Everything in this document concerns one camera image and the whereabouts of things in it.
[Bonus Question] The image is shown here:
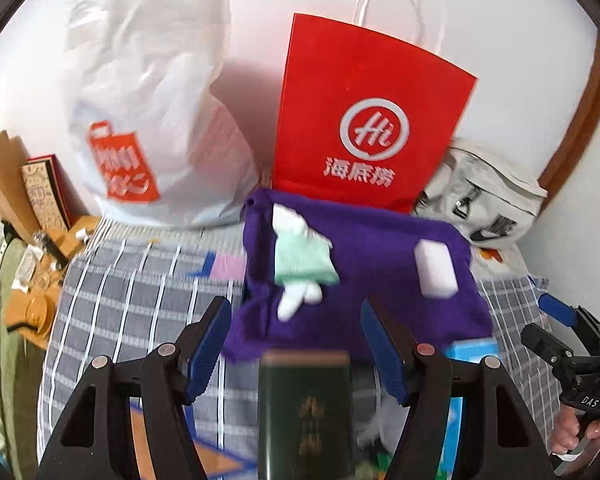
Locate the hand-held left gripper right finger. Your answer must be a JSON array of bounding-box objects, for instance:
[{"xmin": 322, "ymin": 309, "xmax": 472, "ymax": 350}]
[{"xmin": 360, "ymin": 299, "xmax": 556, "ymax": 480}]

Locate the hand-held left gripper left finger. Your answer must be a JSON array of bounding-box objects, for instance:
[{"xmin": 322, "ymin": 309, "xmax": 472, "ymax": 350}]
[{"xmin": 37, "ymin": 296, "xmax": 233, "ymax": 480}]

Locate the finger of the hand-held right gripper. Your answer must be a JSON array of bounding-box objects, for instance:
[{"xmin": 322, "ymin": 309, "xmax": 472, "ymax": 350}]
[
  {"xmin": 538, "ymin": 293, "xmax": 600, "ymax": 356},
  {"xmin": 521, "ymin": 323, "xmax": 588, "ymax": 378}
]

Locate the person's right hand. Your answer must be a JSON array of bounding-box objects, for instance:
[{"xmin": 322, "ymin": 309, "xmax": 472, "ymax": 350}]
[{"xmin": 550, "ymin": 405, "xmax": 600, "ymax": 459}]

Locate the white crumpled plastic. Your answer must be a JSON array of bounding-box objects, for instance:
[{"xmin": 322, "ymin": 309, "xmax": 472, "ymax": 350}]
[{"xmin": 357, "ymin": 392, "xmax": 408, "ymax": 448}]

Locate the purple towel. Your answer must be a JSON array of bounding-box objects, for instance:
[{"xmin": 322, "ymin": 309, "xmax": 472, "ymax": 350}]
[{"xmin": 221, "ymin": 187, "xmax": 493, "ymax": 363}]

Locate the plaid bed sheet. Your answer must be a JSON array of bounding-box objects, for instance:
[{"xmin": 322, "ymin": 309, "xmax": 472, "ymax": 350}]
[{"xmin": 37, "ymin": 222, "xmax": 566, "ymax": 480}]

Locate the dark green book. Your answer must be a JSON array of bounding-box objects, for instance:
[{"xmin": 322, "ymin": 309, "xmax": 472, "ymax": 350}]
[{"xmin": 257, "ymin": 350, "xmax": 353, "ymax": 480}]

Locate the white sponge block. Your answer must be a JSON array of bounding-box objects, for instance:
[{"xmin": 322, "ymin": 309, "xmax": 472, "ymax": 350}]
[{"xmin": 414, "ymin": 240, "xmax": 458, "ymax": 300}]

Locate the white and green plush doll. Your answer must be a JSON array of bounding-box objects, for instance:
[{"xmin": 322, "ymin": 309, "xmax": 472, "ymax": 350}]
[{"xmin": 271, "ymin": 203, "xmax": 341, "ymax": 321}]

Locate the light grey sling bag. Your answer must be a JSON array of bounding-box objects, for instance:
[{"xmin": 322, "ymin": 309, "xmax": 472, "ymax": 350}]
[{"xmin": 412, "ymin": 137, "xmax": 550, "ymax": 247}]

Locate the green blanket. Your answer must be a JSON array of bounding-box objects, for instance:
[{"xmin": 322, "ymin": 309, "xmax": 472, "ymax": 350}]
[{"xmin": 0, "ymin": 237, "xmax": 48, "ymax": 480}]

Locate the clear glass jar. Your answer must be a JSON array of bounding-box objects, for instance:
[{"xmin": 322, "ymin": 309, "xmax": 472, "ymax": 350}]
[{"xmin": 12, "ymin": 250, "xmax": 46, "ymax": 293}]

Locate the white plastic shopping bag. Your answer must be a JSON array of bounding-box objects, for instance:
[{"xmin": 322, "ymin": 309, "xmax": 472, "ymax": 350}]
[{"xmin": 62, "ymin": 0, "xmax": 261, "ymax": 231}]

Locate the red paper bag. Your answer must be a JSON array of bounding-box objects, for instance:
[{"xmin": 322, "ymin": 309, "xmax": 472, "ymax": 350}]
[{"xmin": 271, "ymin": 0, "xmax": 478, "ymax": 215}]

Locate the wooden door frame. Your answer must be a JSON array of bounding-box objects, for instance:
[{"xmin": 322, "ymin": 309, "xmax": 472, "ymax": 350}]
[{"xmin": 537, "ymin": 25, "xmax": 600, "ymax": 206}]

